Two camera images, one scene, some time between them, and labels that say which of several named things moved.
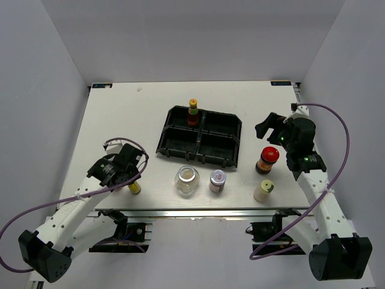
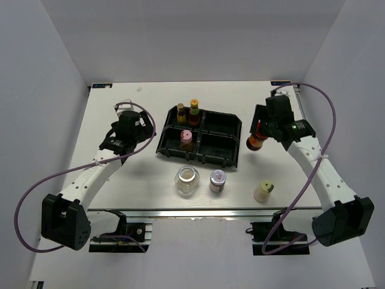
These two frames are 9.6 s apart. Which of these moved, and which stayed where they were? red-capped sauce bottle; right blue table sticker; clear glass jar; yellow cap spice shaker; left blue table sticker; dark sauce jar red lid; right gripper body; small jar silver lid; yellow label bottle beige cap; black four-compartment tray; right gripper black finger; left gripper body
Moved: right gripper black finger; right gripper body; yellow label bottle beige cap; dark sauce jar red lid; left gripper body
Stayed: small jar silver lid; yellow cap spice shaker; left blue table sticker; red-capped sauce bottle; right blue table sticker; clear glass jar; black four-compartment tray
